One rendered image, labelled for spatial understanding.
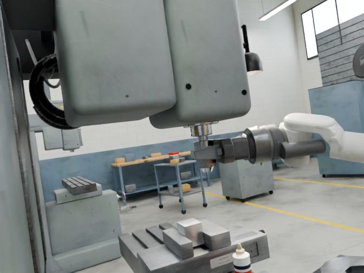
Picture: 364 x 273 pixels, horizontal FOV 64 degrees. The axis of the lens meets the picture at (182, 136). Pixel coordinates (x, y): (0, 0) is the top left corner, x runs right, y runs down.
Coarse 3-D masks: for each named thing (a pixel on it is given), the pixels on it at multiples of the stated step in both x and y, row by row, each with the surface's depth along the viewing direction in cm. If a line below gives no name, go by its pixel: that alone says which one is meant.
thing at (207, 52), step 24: (168, 0) 57; (192, 0) 59; (216, 0) 61; (168, 24) 57; (192, 24) 58; (216, 24) 61; (192, 48) 58; (216, 48) 60; (240, 48) 63; (192, 72) 58; (216, 72) 60; (240, 72) 63; (192, 96) 57; (216, 96) 60; (240, 96) 62; (168, 120) 62; (192, 120) 59; (216, 120) 66
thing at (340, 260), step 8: (344, 256) 40; (352, 256) 37; (360, 256) 37; (328, 264) 36; (336, 264) 36; (344, 264) 35; (352, 264) 35; (360, 264) 35; (312, 272) 37; (320, 272) 37; (328, 272) 34; (336, 272) 34; (344, 272) 34; (352, 272) 35; (360, 272) 35
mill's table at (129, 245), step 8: (160, 224) 132; (168, 224) 130; (136, 232) 125; (144, 232) 124; (152, 232) 122; (160, 232) 121; (120, 240) 121; (128, 240) 116; (136, 240) 119; (144, 240) 114; (152, 240) 112; (160, 240) 112; (120, 248) 123; (128, 248) 108; (136, 248) 106; (144, 248) 109; (128, 256) 110; (136, 256) 99; (128, 264) 112; (136, 264) 99; (136, 272) 100; (232, 272) 79
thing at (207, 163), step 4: (208, 144) 67; (212, 144) 68; (196, 148) 68; (200, 148) 67; (196, 160) 69; (200, 160) 67; (204, 160) 67; (208, 160) 67; (212, 160) 67; (200, 164) 67; (204, 164) 67; (208, 164) 67; (212, 164) 67; (216, 164) 69
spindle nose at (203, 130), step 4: (192, 128) 68; (196, 128) 67; (200, 128) 67; (204, 128) 67; (208, 128) 67; (192, 132) 68; (200, 132) 67; (204, 132) 67; (208, 132) 67; (192, 136) 69
